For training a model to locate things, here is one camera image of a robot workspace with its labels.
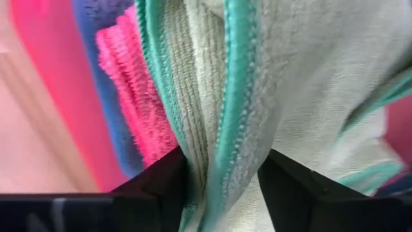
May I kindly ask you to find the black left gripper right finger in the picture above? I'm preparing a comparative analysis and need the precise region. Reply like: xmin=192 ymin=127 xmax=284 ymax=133
xmin=257 ymin=148 xmax=412 ymax=232

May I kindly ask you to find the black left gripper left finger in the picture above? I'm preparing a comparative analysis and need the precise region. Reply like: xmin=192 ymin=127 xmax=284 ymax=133
xmin=0 ymin=145 xmax=191 ymax=232

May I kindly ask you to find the blue microfiber towel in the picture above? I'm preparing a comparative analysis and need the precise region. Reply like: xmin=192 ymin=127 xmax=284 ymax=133
xmin=72 ymin=0 xmax=145 ymax=178

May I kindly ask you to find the green microfiber towel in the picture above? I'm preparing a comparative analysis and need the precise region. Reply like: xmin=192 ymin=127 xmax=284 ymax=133
xmin=135 ymin=0 xmax=412 ymax=232

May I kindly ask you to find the pink translucent plastic tray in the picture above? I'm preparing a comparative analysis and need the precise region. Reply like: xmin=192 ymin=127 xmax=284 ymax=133
xmin=9 ymin=0 xmax=412 ymax=193

